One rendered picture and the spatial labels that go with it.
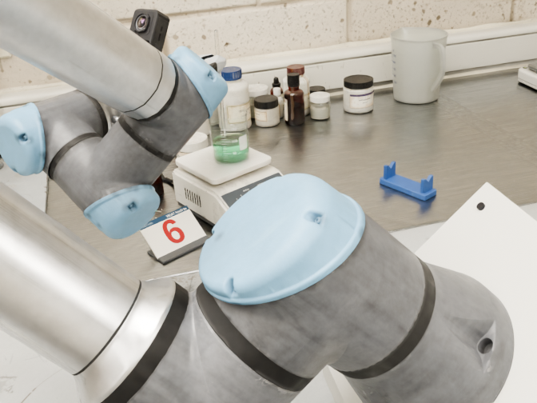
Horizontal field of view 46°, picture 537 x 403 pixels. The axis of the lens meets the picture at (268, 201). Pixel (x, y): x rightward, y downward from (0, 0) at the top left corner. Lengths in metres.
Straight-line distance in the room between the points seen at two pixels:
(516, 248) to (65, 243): 0.39
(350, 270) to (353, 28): 1.20
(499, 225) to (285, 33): 1.01
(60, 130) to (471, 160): 0.77
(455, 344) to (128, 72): 0.37
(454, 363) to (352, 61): 1.14
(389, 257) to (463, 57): 1.27
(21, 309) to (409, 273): 0.28
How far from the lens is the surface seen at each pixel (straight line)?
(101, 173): 0.72
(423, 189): 1.09
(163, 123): 0.69
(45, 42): 0.56
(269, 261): 0.43
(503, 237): 0.63
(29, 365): 0.83
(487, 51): 1.75
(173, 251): 0.97
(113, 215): 0.71
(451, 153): 1.27
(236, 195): 0.98
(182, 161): 1.06
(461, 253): 0.65
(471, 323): 0.54
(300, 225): 0.43
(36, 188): 1.25
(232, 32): 1.52
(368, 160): 1.23
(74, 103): 0.79
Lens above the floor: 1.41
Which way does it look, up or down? 28 degrees down
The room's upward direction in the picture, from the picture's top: 4 degrees counter-clockwise
